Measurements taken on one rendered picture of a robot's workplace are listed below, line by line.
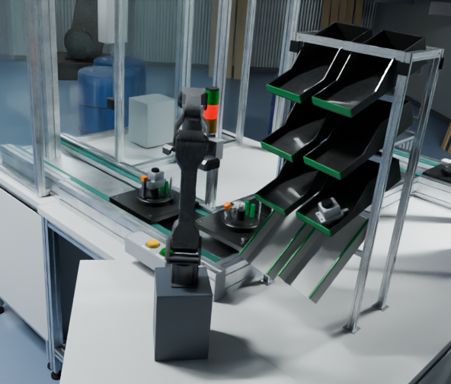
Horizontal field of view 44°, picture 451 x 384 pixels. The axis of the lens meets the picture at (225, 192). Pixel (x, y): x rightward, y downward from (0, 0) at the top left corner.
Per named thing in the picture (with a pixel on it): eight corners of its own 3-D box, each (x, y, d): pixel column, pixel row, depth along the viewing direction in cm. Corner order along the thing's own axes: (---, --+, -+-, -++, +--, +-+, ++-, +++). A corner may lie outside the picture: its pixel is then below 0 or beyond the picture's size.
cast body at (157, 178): (151, 190, 203) (152, 172, 201) (144, 186, 206) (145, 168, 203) (169, 184, 209) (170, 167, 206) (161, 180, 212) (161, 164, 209)
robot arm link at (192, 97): (207, 152, 130) (210, 107, 126) (172, 150, 129) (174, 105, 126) (206, 124, 157) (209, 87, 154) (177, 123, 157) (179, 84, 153)
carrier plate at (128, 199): (149, 224, 194) (149, 219, 193) (109, 201, 209) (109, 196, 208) (199, 206, 211) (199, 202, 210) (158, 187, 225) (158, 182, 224)
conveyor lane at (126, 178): (216, 288, 177) (219, 260, 173) (72, 200, 229) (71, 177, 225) (273, 259, 196) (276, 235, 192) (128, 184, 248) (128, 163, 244)
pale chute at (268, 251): (273, 281, 160) (266, 274, 157) (245, 260, 169) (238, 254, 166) (331, 206, 163) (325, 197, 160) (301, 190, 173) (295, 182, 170)
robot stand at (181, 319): (154, 361, 143) (156, 296, 135) (152, 328, 156) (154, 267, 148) (208, 360, 146) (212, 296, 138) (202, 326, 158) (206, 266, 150)
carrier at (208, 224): (241, 252, 181) (245, 218, 176) (191, 225, 196) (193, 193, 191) (287, 232, 197) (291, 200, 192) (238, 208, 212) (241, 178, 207)
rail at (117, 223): (213, 302, 170) (215, 271, 165) (59, 203, 224) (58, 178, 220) (225, 295, 173) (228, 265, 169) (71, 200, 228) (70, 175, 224)
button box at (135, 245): (164, 278, 173) (165, 260, 170) (124, 251, 185) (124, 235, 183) (181, 270, 177) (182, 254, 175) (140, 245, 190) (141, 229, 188)
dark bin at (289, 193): (285, 217, 153) (279, 197, 149) (256, 200, 163) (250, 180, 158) (354, 164, 163) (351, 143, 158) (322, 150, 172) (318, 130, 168)
